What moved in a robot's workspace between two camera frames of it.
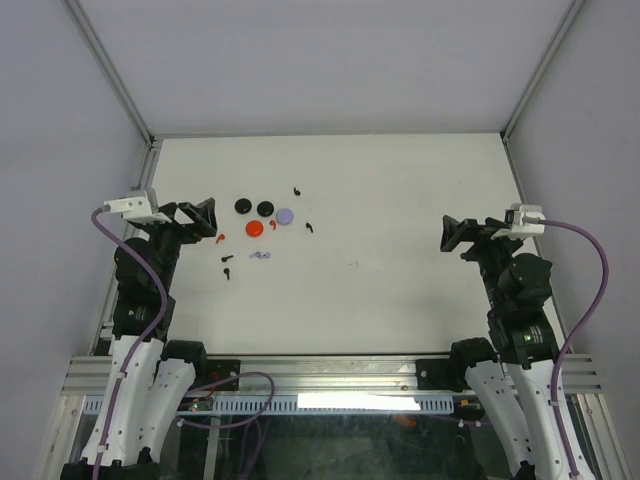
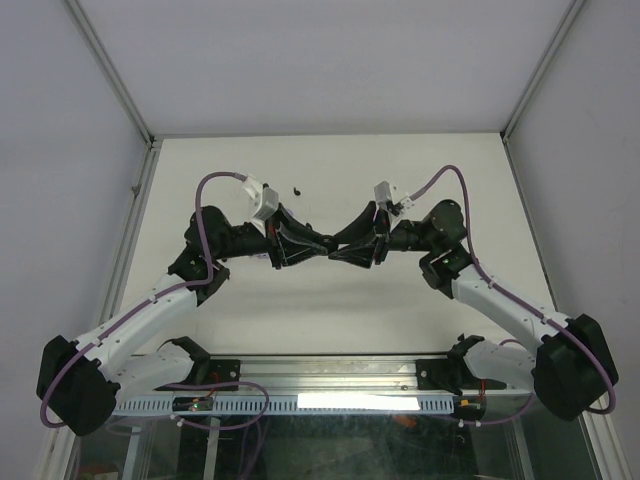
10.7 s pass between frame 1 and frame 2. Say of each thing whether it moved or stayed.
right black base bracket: stayed
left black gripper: moved
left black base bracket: stayed
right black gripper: moved
